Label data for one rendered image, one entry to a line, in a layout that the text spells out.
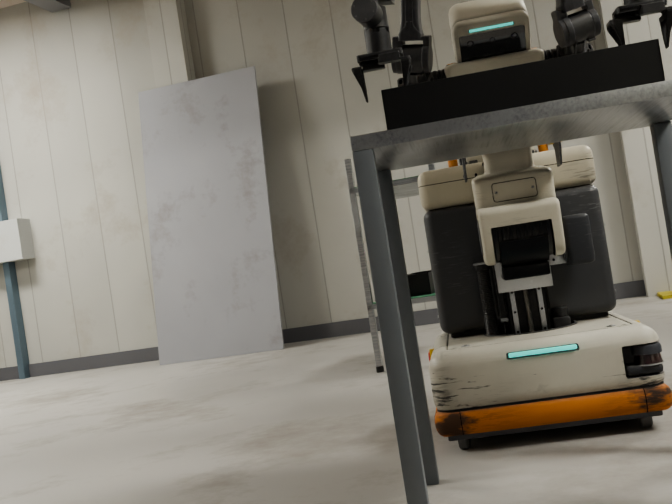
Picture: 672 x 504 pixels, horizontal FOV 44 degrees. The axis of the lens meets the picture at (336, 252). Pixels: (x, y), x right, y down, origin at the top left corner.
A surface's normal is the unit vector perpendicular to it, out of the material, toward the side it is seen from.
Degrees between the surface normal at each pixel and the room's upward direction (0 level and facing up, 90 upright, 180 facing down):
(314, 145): 90
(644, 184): 90
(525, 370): 90
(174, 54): 90
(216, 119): 82
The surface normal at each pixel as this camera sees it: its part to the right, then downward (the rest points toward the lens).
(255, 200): -0.29, -0.12
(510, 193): -0.12, 0.14
